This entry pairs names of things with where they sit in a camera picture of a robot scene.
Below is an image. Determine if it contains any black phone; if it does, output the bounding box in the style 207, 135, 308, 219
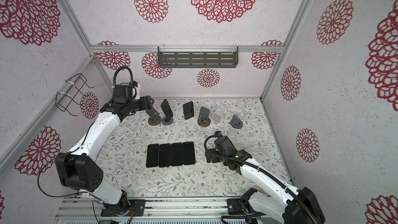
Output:
170, 143, 183, 167
146, 144, 159, 168
182, 142, 196, 166
161, 99, 173, 118
182, 101, 194, 120
158, 143, 171, 168

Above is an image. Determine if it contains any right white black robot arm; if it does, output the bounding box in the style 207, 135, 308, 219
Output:
204, 132, 326, 224

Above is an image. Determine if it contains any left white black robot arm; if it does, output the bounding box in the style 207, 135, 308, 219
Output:
55, 82, 154, 216

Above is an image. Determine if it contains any wooden round phone stand left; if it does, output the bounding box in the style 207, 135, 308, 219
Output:
146, 108, 162, 126

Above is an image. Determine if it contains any purple round phone stand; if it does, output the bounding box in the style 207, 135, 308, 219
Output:
162, 116, 174, 125

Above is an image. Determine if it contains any dark purple folding stand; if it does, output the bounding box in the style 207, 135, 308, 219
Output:
229, 115, 243, 129

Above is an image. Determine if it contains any white stand silver plate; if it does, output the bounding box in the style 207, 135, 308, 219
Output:
211, 112, 223, 127

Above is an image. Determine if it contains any wooden round stand grey plate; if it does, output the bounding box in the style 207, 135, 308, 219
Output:
198, 107, 211, 127

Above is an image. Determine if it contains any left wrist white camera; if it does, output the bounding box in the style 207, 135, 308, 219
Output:
133, 81, 141, 100

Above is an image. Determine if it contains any grey metal wall shelf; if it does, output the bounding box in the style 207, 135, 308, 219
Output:
158, 46, 238, 68

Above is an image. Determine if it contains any black wire wall basket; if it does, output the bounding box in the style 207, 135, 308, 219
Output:
55, 73, 95, 117

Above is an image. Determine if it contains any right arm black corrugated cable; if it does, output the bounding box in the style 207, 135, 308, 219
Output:
203, 131, 318, 224

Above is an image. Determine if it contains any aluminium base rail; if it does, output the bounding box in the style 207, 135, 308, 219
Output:
54, 195, 316, 224

